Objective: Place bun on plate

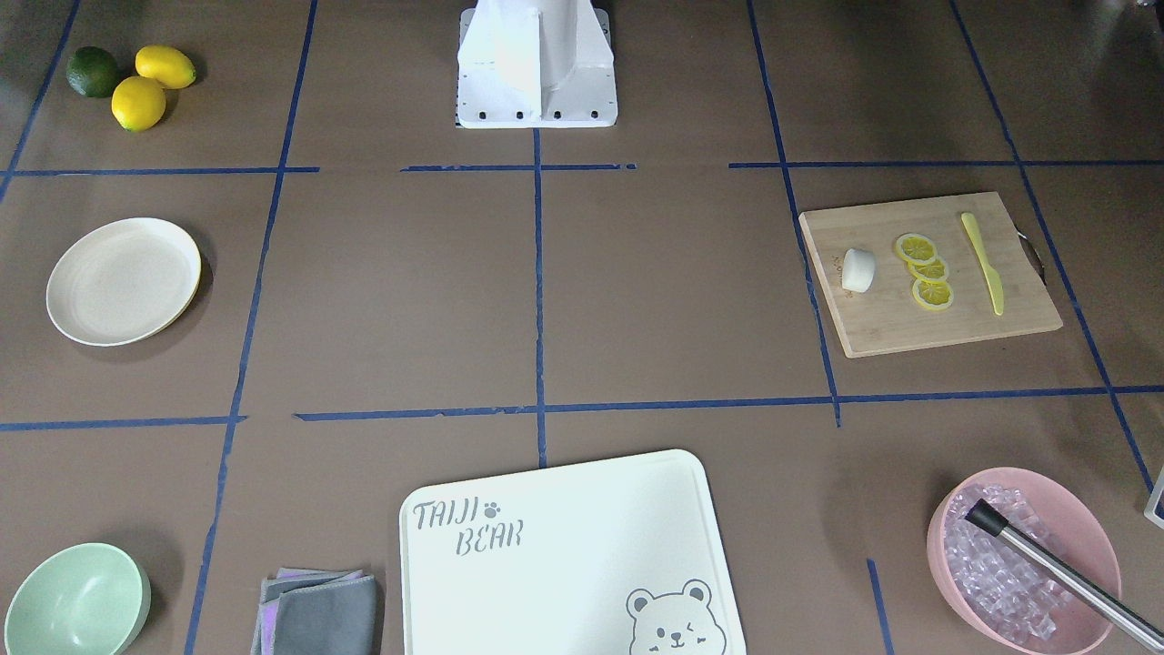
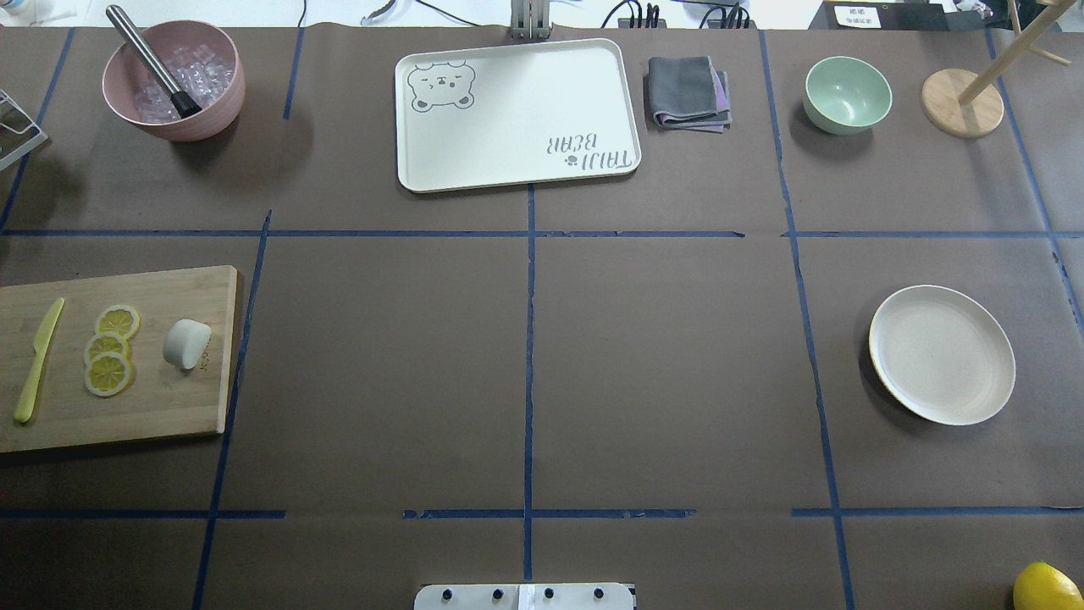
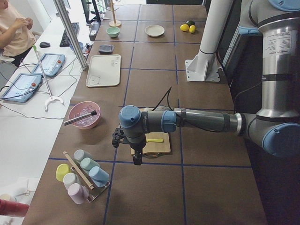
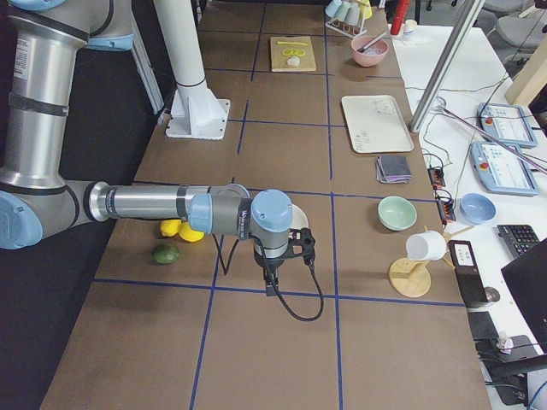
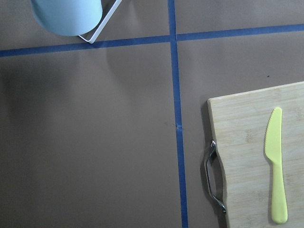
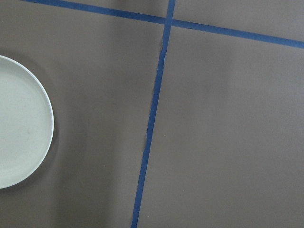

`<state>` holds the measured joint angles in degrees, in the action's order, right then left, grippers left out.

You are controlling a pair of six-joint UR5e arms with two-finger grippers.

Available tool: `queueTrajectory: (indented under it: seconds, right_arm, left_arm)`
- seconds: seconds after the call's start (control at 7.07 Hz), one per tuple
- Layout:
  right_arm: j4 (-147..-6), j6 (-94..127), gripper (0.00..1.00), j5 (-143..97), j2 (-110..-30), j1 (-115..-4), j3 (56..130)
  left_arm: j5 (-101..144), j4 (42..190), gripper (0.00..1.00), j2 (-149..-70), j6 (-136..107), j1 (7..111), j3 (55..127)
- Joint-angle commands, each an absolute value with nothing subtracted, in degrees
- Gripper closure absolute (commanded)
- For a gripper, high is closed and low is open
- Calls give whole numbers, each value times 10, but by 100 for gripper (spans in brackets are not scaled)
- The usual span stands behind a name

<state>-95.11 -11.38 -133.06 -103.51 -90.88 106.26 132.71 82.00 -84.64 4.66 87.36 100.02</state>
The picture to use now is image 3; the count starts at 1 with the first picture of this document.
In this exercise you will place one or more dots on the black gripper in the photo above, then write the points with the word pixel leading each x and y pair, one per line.
pixel 137 146

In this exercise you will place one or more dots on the cream bear tray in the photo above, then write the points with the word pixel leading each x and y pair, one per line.
pixel 104 71

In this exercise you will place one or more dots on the bamboo cutting board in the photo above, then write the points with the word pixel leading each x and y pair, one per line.
pixel 154 150

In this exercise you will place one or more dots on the yellow plastic knife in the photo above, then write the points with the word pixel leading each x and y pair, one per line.
pixel 158 140

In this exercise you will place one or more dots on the light blue cup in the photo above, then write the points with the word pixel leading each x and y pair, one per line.
pixel 99 176

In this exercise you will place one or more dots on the mint green cup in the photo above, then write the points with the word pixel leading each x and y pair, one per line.
pixel 87 164

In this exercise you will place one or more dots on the wooden cup rack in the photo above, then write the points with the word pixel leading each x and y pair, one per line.
pixel 93 189

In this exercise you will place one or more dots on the grey-blue cup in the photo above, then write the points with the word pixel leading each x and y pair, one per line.
pixel 80 154

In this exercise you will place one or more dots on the steel muddler black tip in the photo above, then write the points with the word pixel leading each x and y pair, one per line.
pixel 68 122

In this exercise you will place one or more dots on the pink cup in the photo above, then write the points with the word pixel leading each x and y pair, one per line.
pixel 78 193

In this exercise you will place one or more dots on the white cup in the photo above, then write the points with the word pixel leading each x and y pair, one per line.
pixel 70 178

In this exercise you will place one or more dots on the pink bowl with ice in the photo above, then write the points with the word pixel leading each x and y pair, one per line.
pixel 88 111

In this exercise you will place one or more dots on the yellow cup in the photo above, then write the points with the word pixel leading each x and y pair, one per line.
pixel 61 171

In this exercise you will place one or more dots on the reacher grabber stick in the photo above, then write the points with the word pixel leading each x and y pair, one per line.
pixel 51 98

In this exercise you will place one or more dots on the folded grey cloth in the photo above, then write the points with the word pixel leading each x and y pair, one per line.
pixel 106 49

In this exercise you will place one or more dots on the far blue teach pendant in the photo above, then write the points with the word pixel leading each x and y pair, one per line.
pixel 52 63

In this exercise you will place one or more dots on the blue teach pendant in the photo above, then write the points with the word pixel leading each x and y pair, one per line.
pixel 52 63
pixel 22 88

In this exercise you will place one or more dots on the green bowl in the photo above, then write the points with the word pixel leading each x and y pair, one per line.
pixel 113 32

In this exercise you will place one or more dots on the cream plate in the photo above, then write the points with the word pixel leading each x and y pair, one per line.
pixel 154 30

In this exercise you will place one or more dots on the near blue teach pendant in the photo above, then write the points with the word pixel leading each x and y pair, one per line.
pixel 22 88

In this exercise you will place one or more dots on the wooden mug stand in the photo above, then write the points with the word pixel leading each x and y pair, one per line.
pixel 114 22

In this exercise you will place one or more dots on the red bottle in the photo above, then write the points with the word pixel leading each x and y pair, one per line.
pixel 13 209

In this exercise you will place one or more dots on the yellow lemon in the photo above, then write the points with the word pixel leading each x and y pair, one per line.
pixel 192 29
pixel 184 27

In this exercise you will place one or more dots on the green avocado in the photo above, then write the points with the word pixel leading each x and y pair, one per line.
pixel 190 23

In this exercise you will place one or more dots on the black computer mouse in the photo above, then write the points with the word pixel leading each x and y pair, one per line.
pixel 44 44

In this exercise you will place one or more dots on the person in pink shirt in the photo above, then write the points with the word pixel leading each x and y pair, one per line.
pixel 16 38

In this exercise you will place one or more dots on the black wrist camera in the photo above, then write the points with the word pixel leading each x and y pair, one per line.
pixel 118 137

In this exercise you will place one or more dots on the white pillar mount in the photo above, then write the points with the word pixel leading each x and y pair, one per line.
pixel 203 67

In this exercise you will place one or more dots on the aluminium frame post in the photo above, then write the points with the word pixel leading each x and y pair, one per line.
pixel 71 33

